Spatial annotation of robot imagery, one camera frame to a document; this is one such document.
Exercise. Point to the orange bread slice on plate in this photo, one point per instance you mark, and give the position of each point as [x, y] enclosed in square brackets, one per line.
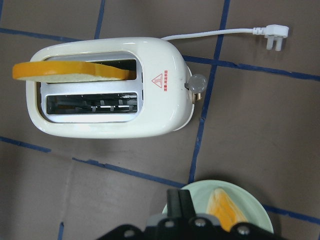
[221, 206]

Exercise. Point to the white two-slot toaster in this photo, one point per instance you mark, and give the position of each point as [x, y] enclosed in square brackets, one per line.
[156, 102]

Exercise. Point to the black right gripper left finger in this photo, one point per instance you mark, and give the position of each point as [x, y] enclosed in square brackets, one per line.
[174, 205]

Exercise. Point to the orange-crusted toast slice in toaster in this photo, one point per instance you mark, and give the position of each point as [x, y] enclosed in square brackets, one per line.
[53, 72]

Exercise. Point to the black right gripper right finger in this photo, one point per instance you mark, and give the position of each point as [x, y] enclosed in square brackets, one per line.
[186, 204]

